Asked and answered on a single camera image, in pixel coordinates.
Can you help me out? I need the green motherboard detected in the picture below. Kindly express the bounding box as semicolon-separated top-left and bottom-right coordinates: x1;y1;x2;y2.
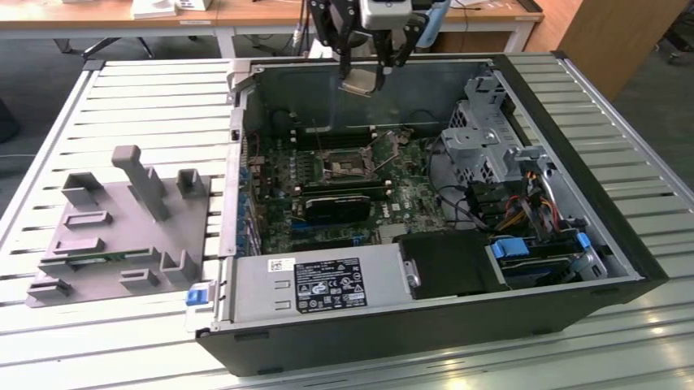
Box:
246;128;454;256

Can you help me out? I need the black expansion slot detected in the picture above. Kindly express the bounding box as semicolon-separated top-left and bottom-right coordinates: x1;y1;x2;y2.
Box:
292;239;359;252

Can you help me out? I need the wooden cabinet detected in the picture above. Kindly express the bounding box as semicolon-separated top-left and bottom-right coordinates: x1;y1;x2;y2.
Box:
523;0;694;102

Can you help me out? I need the wooden desk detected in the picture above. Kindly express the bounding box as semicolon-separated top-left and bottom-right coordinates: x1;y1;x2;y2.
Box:
0;0;222;60
215;0;547;62

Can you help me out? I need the silver CPU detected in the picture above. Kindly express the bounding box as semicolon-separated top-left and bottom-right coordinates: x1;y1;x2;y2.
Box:
335;67;381;98

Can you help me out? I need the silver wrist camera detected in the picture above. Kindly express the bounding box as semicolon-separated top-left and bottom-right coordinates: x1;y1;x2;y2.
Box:
361;0;414;30

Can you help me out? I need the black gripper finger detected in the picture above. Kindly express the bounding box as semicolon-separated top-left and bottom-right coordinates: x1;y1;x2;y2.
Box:
375;12;430;93
308;0;362;81

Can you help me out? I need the silver metal drive cage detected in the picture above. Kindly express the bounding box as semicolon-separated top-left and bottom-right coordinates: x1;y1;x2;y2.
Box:
437;64;558;186

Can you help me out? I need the grey parts rack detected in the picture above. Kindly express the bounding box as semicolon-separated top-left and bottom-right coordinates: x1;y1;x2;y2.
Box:
24;144;218;310

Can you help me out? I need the green RAM stick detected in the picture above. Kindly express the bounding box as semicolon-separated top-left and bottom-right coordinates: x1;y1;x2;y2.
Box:
64;250;154;266

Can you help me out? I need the blue case latch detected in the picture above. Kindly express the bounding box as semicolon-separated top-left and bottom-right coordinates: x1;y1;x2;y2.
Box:
183;284;214;306

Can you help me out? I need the dark flat data wire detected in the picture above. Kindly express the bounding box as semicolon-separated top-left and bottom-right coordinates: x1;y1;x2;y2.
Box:
449;197;493;233

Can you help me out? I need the CPU socket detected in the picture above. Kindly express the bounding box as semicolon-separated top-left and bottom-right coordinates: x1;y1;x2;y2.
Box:
318;146;381;184

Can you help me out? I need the silver power supply unit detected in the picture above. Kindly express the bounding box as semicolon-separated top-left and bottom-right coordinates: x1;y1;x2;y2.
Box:
212;243;423;327

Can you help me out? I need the black office chair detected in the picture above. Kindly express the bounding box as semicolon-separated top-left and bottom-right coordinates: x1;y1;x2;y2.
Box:
661;22;694;66

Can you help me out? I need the black open PC case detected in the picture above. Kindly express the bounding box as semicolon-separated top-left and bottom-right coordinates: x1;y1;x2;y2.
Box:
194;51;669;377

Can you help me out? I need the coloured power wire bundle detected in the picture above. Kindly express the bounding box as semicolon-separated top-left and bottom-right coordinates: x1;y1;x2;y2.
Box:
501;172;563;236

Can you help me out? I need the black plastic shroud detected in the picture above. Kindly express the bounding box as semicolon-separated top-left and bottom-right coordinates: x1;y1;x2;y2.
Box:
394;232;514;301

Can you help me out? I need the black RAM slot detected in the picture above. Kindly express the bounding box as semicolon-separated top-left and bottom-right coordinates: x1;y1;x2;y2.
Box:
299;187;385;196
299;184;385;193
295;140;379;149
295;136;378;145
299;190;386;199
295;132;378;141
299;180;385;189
295;126;377;138

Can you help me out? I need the black graphics card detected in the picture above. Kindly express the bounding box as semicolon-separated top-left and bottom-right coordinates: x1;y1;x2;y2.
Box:
299;193;377;227

